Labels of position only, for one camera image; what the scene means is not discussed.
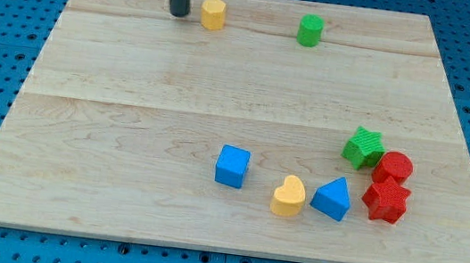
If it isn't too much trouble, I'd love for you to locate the blue cube block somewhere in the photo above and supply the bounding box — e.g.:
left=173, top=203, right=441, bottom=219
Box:
left=214, top=144, right=251, bottom=189

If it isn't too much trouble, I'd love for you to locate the light wooden board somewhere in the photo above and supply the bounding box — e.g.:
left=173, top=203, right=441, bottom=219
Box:
left=0, top=0, right=470, bottom=263

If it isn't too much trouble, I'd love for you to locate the yellow heart block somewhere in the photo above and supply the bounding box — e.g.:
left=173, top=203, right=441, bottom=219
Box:
left=269, top=175, right=306, bottom=217

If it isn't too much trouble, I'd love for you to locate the blue triangular prism block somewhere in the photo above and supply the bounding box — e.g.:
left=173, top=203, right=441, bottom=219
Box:
left=309, top=177, right=350, bottom=222

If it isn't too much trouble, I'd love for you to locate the yellow hexagonal prism block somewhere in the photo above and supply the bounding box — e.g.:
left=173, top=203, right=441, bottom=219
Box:
left=201, top=0, right=227, bottom=31

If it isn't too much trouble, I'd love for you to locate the green cylinder block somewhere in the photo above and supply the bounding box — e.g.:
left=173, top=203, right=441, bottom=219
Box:
left=296, top=13, right=325, bottom=47

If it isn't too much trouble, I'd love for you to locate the green star block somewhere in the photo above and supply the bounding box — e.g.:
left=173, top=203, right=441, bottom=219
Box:
left=341, top=127, right=386, bottom=170

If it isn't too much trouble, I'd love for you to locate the red star block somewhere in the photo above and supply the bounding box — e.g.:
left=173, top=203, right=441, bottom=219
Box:
left=361, top=177, right=412, bottom=225

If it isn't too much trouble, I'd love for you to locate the red cylinder block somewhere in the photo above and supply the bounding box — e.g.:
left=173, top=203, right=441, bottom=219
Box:
left=371, top=151, right=414, bottom=185

